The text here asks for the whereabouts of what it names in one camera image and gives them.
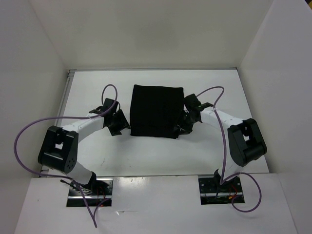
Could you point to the black skirt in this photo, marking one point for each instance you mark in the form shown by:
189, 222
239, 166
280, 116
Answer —
155, 111

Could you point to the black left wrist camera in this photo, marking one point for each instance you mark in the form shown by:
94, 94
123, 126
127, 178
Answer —
110, 106

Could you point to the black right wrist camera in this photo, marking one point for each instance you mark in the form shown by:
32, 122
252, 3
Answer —
191, 102

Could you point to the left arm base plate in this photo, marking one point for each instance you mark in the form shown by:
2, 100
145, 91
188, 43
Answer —
101, 197

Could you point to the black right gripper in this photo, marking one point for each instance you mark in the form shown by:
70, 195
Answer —
184, 132

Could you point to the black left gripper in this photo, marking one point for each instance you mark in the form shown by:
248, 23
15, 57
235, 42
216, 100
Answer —
115, 131

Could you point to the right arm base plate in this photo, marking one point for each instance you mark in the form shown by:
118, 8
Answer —
211, 193

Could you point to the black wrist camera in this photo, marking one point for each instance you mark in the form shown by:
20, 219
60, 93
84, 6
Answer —
110, 106
191, 102

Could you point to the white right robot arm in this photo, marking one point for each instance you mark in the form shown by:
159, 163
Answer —
242, 139

